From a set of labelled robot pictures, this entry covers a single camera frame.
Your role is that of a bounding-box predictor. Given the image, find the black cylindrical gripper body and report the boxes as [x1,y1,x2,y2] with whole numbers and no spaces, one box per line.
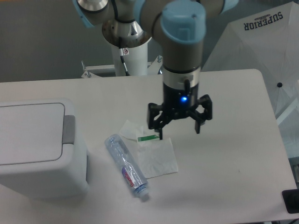
[163,83,199,119]

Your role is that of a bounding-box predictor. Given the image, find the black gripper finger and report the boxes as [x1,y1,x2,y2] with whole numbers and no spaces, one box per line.
[188,94,213,134]
[148,103,171,140]

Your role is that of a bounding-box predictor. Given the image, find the white plastic trash can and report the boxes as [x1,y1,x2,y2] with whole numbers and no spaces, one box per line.
[0,98,89,199]

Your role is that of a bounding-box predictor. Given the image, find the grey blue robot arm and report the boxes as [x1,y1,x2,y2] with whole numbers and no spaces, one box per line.
[133,0,237,134]

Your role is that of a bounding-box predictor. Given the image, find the white crumpled tissue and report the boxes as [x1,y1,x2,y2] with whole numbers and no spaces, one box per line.
[119,120,144,141]

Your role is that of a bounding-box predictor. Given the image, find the clear green zip bag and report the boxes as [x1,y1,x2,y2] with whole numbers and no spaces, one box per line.
[137,134,178,179]

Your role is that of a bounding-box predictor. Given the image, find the clear crushed plastic bottle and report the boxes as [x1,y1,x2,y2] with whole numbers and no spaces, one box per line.
[104,134,149,202]

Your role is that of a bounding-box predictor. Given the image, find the white superior umbrella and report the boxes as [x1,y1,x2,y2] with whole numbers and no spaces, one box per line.
[203,2,299,158]

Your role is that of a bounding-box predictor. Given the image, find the black device at edge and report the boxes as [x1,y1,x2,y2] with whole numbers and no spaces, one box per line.
[282,189,299,214]

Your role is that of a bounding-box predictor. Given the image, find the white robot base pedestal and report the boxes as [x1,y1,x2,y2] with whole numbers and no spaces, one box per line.
[72,0,167,79]

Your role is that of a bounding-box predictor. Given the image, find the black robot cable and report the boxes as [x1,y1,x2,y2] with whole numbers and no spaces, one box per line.
[111,0,130,77]

